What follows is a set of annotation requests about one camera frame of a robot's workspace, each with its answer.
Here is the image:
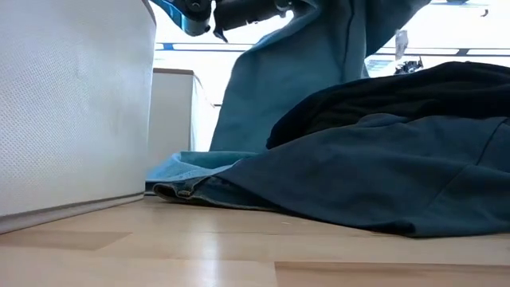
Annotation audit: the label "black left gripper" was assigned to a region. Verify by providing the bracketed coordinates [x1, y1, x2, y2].
[213, 0, 296, 43]

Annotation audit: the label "white fabric storage bin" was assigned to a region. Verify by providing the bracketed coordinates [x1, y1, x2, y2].
[145, 67, 220, 168]
[0, 0, 157, 235]

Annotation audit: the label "dark navy garment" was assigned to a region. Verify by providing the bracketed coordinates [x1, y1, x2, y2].
[198, 112, 510, 239]

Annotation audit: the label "light blue cloth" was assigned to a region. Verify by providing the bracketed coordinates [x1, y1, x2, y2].
[145, 150, 258, 193]

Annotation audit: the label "dark blue jeans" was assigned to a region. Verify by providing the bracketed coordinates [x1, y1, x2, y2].
[153, 175, 276, 211]

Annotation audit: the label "black garment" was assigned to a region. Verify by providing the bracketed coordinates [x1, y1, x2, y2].
[265, 61, 510, 151]

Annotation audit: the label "blue camera mount bracket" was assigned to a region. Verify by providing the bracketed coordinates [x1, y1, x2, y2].
[150, 0, 213, 37]

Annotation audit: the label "teal blue garment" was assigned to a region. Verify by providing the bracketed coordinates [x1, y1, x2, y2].
[210, 0, 432, 153]

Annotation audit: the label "black ceiling spotlight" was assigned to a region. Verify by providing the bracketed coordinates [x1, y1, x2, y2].
[393, 57, 424, 76]

